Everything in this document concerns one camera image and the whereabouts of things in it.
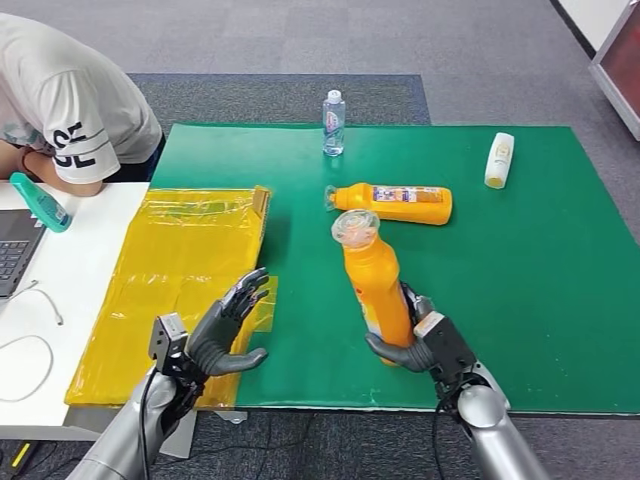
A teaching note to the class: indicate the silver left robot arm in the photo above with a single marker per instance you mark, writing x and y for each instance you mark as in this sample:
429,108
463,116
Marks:
120,444

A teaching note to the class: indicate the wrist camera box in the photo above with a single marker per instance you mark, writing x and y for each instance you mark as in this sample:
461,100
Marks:
445,351
167,341

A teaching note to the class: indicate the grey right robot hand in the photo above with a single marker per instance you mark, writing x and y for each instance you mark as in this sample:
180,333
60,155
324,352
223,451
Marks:
404,358

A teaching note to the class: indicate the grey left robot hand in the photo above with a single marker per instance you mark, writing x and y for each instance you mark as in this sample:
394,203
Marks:
212,338

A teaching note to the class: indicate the dark grey laptop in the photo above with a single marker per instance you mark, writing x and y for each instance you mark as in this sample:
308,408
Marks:
17,245

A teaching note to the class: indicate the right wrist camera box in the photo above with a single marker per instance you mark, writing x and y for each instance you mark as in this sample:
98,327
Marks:
445,351

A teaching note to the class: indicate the small white bottle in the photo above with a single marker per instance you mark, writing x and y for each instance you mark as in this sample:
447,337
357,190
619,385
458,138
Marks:
499,162

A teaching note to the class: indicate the person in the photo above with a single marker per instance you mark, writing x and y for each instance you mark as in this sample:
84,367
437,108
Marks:
75,86

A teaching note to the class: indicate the grey metal table bracket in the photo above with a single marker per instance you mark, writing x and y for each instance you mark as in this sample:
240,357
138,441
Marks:
185,444

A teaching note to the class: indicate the white framed red cabinet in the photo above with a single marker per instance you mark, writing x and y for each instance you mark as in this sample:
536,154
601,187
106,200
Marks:
625,66

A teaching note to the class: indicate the clear plastic water bottle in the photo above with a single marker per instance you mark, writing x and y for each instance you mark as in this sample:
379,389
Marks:
333,129

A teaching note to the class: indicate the teal plastic bottle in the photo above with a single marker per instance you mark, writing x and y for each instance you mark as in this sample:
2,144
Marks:
42,205

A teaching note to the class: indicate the white table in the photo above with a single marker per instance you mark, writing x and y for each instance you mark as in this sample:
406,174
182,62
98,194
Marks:
84,298

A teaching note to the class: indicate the small yellow strip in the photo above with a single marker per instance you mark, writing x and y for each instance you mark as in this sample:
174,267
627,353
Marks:
20,456

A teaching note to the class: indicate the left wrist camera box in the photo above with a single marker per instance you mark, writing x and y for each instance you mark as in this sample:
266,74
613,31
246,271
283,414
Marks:
167,341

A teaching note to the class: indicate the person's forearm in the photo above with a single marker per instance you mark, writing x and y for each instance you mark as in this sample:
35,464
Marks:
60,179

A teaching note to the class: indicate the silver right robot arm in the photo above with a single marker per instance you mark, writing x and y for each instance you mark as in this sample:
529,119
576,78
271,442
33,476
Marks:
490,437

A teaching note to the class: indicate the orange bottle with clear cap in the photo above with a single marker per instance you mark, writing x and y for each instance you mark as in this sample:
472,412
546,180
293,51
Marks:
400,208
377,285

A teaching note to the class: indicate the yellow plastic bag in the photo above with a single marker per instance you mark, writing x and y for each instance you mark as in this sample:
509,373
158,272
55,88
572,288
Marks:
175,265

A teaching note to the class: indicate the green table mat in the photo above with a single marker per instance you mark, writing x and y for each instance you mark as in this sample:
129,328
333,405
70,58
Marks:
525,298

